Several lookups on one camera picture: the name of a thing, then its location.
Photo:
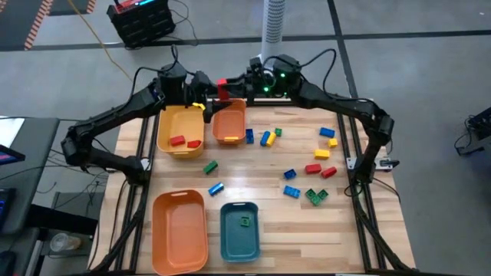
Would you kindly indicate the large dark grey bin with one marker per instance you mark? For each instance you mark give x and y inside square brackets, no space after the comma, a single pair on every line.
[238,245]

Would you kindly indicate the white perforated pole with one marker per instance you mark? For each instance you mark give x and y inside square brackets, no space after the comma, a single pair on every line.
[273,27]

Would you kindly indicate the tilted display screen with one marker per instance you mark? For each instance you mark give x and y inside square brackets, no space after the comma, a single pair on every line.
[9,156]

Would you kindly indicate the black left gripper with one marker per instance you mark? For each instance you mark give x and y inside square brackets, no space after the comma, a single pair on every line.
[203,86]

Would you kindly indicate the black aluminium table frame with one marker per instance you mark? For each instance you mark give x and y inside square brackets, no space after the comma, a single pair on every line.
[341,122]

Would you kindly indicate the black equipment stand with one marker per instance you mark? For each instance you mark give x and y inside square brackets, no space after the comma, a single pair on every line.
[481,130]

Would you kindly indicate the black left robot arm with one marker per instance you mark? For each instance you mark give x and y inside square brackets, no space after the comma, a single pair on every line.
[115,111]

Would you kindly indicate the black mat striped edge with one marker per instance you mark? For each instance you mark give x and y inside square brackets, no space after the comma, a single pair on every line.
[19,23]
[71,5]

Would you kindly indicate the small yellow square brick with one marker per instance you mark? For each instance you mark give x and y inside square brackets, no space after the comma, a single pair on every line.
[332,143]

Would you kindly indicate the yellow rectangular brick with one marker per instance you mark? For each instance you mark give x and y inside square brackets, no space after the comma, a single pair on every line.
[272,139]
[321,154]

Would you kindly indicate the small blue square brick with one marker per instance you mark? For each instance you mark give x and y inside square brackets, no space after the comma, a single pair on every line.
[290,174]

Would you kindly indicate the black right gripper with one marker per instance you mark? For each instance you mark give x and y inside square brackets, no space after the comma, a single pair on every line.
[257,82]

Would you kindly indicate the blue rectangular brick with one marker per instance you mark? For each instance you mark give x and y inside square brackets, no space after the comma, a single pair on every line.
[264,138]
[216,188]
[291,191]
[249,136]
[327,132]

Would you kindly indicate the green rectangular brick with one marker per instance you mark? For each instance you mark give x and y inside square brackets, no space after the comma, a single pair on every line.
[210,167]

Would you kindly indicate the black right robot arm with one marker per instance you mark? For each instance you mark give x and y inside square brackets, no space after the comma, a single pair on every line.
[337,103]

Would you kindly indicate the white mounting plate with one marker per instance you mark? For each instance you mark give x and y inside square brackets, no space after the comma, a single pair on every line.
[145,164]
[351,163]

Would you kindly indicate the red rectangular brick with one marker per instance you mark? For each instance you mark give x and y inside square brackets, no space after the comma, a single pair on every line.
[328,172]
[177,140]
[194,144]
[222,92]
[313,168]

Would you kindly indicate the small green square brick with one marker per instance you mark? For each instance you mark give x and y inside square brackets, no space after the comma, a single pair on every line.
[323,194]
[316,200]
[245,221]
[310,193]
[278,132]

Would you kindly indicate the black desk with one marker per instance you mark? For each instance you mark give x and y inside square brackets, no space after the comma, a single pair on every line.
[34,172]

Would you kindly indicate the small orange plastic bin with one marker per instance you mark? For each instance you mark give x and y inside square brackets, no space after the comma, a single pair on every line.
[230,124]

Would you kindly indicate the yellow plastic bin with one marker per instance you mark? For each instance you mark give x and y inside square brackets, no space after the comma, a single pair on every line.
[180,122]

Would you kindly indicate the large orange plastic bin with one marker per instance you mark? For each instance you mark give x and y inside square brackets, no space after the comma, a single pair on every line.
[178,237]

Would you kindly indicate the clear plastic cup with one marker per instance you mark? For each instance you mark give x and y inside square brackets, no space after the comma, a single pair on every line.
[63,242]

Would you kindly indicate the black crate red top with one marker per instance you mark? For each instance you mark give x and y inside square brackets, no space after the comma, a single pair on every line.
[142,25]

